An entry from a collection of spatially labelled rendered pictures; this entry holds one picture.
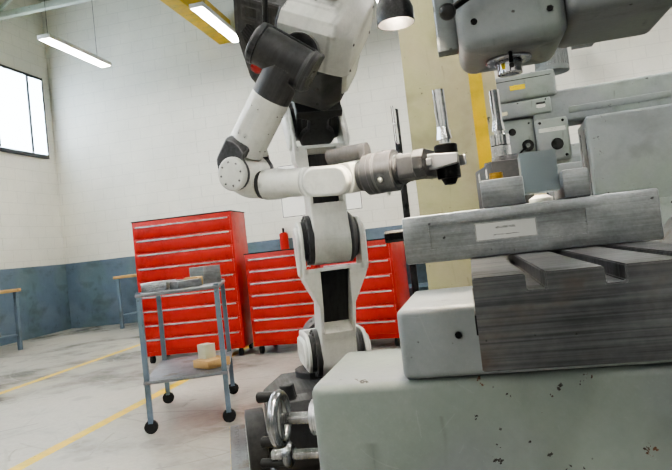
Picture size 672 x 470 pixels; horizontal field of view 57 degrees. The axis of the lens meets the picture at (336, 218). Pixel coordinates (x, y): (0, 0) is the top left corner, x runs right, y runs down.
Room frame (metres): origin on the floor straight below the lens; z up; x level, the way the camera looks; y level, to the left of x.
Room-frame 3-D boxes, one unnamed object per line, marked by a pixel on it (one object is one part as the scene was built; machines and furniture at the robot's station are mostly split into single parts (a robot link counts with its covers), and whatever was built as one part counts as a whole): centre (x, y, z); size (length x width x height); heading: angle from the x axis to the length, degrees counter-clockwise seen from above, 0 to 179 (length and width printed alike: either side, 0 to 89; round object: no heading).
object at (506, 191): (0.95, -0.26, 1.04); 0.15 x 0.06 x 0.04; 165
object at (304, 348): (1.92, 0.05, 0.68); 0.21 x 0.20 x 0.13; 11
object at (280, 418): (1.28, 0.13, 0.65); 0.16 x 0.12 x 0.12; 78
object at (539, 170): (0.94, -0.31, 1.07); 0.06 x 0.05 x 0.06; 165
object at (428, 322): (1.17, -0.36, 0.81); 0.50 x 0.35 x 0.12; 78
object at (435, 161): (1.21, -0.22, 1.14); 0.06 x 0.02 x 0.03; 63
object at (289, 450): (1.42, 0.13, 0.53); 0.22 x 0.06 x 0.06; 78
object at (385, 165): (1.28, -0.15, 1.13); 0.13 x 0.12 x 0.10; 153
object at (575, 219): (0.94, -0.28, 1.01); 0.35 x 0.15 x 0.11; 75
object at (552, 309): (1.11, -0.35, 0.91); 1.24 x 0.23 x 0.08; 168
